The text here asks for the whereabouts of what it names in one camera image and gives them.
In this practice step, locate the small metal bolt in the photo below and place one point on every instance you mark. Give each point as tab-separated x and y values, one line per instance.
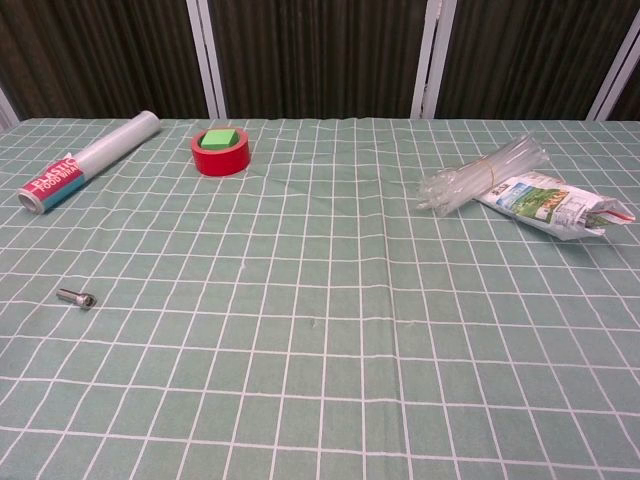
79	297

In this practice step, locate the green checkered tablecloth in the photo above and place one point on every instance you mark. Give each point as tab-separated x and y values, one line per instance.
320	310

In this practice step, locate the plastic food wrap roll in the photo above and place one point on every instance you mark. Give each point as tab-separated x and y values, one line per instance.
95	154

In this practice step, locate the crumpled milk carton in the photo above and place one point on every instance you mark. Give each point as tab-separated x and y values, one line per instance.
550	202

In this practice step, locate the dark folding screen panel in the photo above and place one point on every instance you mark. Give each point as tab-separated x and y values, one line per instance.
530	57
105	57
320	57
629	95

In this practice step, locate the red white striped straw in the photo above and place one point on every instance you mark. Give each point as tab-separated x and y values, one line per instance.
616	216

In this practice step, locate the green cube block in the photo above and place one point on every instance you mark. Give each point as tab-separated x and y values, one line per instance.
218	138

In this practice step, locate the clear plastic straws bundle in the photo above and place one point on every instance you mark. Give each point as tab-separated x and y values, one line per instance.
480	172

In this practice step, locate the red tape roll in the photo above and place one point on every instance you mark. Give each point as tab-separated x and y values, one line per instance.
221	159

